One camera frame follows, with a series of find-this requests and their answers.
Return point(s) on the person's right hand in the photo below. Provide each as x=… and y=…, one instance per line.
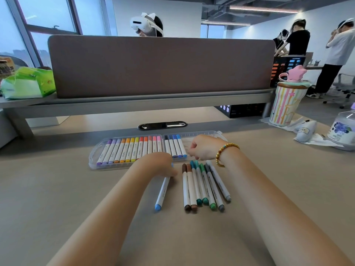
x=205, y=148

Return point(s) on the person's left hand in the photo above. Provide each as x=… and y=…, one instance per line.
x=161, y=164

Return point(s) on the black-ended white marker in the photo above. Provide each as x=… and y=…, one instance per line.
x=167, y=146

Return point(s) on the navy-ended white marker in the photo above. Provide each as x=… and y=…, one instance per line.
x=172, y=146

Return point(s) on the azure-ended white marker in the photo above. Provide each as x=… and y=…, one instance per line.
x=181, y=146

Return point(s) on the blue-ended white marker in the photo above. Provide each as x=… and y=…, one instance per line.
x=177, y=146

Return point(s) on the light-blue-ended white marker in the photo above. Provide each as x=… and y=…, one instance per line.
x=162, y=193

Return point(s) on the group of warm-coloured white markers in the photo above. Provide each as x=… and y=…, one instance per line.
x=124, y=152

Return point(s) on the group of cool-coloured white markers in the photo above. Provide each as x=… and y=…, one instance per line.
x=191, y=191

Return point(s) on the clear plastic marker case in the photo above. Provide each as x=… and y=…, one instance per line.
x=93, y=159

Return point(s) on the person's right forearm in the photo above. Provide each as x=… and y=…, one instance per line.
x=277, y=213

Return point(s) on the person's left forearm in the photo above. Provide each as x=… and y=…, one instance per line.
x=102, y=224

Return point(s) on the white desk organizer box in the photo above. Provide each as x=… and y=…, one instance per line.
x=7, y=130

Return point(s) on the black smartphone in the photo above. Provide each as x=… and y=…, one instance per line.
x=162, y=126

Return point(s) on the grey desk riser shelf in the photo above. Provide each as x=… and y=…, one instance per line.
x=138, y=105

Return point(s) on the striped tumbler pink lid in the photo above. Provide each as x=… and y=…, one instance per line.
x=285, y=108

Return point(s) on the brown fabric desk divider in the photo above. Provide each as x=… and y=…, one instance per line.
x=161, y=66

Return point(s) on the white plush toy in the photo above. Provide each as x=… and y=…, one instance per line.
x=305, y=132

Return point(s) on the white tissue paper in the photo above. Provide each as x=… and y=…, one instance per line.
x=319, y=141

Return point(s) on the black plastic file rack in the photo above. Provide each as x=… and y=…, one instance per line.
x=291, y=62

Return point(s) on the linear ceiling light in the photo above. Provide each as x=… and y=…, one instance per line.
x=226, y=23
x=263, y=9

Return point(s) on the grey office desk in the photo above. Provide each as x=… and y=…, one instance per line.
x=314, y=67

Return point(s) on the clear bottle purple cap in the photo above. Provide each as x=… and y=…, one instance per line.
x=341, y=132

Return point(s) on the grey office chair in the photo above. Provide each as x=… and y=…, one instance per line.
x=345, y=85

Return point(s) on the green tissue pack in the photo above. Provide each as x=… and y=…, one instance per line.
x=25, y=85

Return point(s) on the black mesh pen holder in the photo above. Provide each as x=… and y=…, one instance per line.
x=5, y=70

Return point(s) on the dark window frame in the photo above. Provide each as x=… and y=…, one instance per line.
x=51, y=27

